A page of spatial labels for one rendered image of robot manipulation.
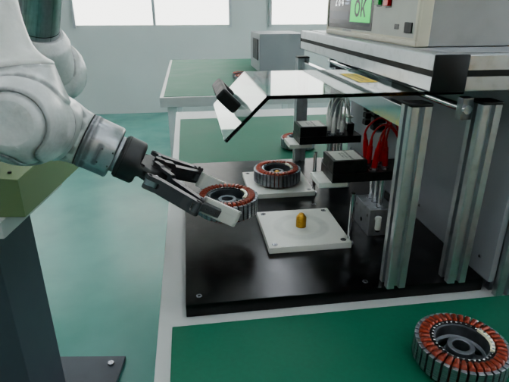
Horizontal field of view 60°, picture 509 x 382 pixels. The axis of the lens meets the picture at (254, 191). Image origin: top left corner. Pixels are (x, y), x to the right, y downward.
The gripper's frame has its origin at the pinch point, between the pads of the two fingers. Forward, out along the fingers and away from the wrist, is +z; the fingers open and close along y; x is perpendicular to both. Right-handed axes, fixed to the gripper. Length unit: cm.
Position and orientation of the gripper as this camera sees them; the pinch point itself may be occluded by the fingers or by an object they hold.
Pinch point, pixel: (224, 201)
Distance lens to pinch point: 80.7
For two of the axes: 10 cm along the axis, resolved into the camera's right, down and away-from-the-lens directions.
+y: 1.5, 3.8, -9.1
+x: 4.8, -8.4, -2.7
